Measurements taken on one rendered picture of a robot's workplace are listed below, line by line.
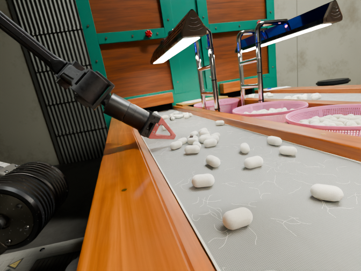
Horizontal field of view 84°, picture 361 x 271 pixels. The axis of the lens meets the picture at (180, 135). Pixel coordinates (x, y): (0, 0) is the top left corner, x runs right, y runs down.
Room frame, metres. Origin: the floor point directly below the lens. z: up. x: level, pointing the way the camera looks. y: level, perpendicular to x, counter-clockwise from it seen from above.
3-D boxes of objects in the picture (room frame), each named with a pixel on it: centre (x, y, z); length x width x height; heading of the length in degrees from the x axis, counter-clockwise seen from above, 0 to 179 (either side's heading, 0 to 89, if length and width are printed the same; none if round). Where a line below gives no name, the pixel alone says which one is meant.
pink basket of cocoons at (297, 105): (0.77, -0.35, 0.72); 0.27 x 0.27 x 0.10
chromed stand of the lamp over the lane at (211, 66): (0.98, -0.09, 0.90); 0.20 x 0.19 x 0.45; 15
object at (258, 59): (1.08, -0.48, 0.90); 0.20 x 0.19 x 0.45; 15
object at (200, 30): (0.96, -0.01, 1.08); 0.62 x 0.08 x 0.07; 15
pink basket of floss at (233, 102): (1.20, -0.24, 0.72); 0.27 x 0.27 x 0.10
